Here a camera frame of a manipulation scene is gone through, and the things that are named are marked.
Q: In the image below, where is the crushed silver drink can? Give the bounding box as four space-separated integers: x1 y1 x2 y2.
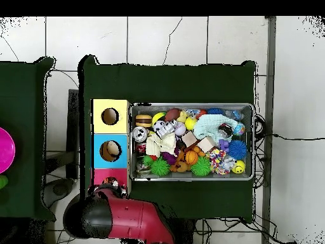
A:
131 126 149 143

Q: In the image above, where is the blue spiky rubber ball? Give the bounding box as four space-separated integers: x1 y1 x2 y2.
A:
227 139 248 161

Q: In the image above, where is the wooden cube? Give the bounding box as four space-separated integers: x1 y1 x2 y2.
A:
180 130 199 148

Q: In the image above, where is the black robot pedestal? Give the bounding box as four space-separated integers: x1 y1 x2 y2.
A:
175 218 197 244

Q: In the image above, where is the beige round toy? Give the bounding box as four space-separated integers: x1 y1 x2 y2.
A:
105 141 121 157

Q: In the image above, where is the orange basketball toy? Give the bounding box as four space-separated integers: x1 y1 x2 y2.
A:
184 150 199 165

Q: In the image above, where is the black and white soccer ball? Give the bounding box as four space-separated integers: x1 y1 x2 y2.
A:
152 119 166 133

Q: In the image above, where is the wooden toy hamburger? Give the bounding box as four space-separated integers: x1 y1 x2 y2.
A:
135 114 154 128

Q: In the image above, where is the black flat panel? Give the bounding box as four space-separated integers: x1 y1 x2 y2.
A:
66 88 80 180

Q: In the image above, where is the long black cable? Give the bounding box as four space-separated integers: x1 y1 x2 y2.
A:
263 133 325 141

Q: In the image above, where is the grey metal rail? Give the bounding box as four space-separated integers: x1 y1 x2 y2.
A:
262 16 277 244

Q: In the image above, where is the grey oval base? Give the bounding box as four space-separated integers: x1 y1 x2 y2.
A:
42 177 75 207

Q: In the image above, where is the dark green table cloth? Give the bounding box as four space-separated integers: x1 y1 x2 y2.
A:
78 54 256 224
0 57 56 221

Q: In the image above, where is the silver wire mesh bin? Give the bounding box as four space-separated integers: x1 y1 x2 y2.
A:
129 102 255 182

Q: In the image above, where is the mint green knitted cloth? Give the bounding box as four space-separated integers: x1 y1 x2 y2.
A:
192 113 239 144

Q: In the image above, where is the cream knitted cloth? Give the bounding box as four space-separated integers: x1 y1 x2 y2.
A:
145 132 177 158

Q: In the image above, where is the pink plastic bowl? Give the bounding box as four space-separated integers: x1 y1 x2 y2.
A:
0 126 16 175

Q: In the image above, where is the silver robot figure toy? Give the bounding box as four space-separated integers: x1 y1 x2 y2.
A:
155 119 178 140

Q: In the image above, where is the white baseball toy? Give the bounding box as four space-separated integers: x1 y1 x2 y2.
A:
175 121 187 137

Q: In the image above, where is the wooden box with three holes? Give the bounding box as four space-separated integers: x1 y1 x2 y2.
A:
90 98 133 190

